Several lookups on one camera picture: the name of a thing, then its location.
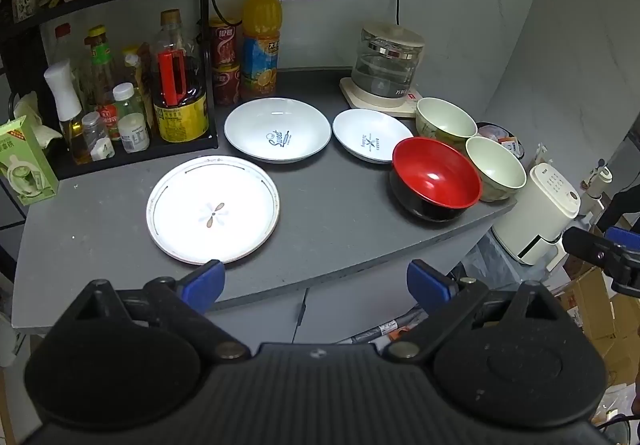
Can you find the white cap spice jar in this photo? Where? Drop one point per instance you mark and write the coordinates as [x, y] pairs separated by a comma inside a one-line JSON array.
[[127, 97]]

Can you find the green label sauce bottle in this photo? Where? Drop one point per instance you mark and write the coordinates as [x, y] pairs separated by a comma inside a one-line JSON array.
[[102, 60]]

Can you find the small white jar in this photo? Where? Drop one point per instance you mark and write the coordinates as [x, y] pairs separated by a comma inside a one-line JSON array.
[[134, 132]]

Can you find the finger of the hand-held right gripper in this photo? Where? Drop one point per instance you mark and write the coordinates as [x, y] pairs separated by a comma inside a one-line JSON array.
[[592, 247], [624, 236]]

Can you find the white kitchen appliance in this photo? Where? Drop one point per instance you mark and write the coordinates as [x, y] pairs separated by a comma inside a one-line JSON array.
[[537, 215]]

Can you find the small white deep plate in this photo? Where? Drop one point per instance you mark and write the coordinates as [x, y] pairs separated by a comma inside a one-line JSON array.
[[372, 135]]

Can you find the grey cap glass shaker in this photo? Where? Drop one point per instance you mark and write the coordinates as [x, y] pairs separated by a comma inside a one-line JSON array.
[[96, 137]]

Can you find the cream kettle base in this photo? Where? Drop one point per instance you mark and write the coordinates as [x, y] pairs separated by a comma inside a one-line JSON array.
[[357, 100]]

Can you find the red and black bowl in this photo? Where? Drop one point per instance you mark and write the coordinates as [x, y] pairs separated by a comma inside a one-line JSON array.
[[432, 180]]

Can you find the green carton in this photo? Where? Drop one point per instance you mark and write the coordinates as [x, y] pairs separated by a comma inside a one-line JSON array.
[[25, 165]]

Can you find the white crumpled paper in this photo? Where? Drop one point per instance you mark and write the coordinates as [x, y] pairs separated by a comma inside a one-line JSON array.
[[35, 112]]

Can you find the white plastic bag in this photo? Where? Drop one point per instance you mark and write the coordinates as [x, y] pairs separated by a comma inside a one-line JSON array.
[[492, 260]]

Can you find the glass electric kettle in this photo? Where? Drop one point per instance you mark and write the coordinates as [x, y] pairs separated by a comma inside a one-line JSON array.
[[387, 60]]

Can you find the yellow seasoning bottle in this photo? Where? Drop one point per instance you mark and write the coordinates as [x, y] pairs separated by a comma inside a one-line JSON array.
[[136, 75]]

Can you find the small white device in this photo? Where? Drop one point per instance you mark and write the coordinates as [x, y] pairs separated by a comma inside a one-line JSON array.
[[597, 180]]

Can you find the cardboard box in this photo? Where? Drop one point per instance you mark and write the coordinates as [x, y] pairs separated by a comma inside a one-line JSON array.
[[600, 310]]

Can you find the red cap seasoning jar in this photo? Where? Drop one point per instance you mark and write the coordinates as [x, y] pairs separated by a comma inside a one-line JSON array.
[[108, 117]]

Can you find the cream bowl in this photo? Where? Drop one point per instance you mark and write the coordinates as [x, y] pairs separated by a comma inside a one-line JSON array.
[[495, 167], [445, 121]]

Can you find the large white deep plate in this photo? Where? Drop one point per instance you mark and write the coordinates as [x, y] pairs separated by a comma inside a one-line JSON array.
[[277, 130]]

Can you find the plate with flower print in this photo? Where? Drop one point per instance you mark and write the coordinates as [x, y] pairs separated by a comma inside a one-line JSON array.
[[212, 210]]

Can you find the black shelf rack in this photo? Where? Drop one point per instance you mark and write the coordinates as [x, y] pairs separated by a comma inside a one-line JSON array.
[[202, 0]]

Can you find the clear bottle with red cap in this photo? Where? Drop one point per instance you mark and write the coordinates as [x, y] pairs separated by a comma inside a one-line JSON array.
[[62, 42]]

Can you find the small dish with packets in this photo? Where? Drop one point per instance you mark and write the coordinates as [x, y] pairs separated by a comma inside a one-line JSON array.
[[505, 137]]

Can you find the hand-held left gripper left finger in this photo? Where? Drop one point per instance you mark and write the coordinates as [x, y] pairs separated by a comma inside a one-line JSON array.
[[206, 281]]

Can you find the orange juice bottle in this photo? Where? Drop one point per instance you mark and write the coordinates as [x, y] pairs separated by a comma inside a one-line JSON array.
[[261, 45]]

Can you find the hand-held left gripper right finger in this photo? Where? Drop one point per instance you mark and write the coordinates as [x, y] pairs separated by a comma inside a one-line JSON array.
[[425, 282]]

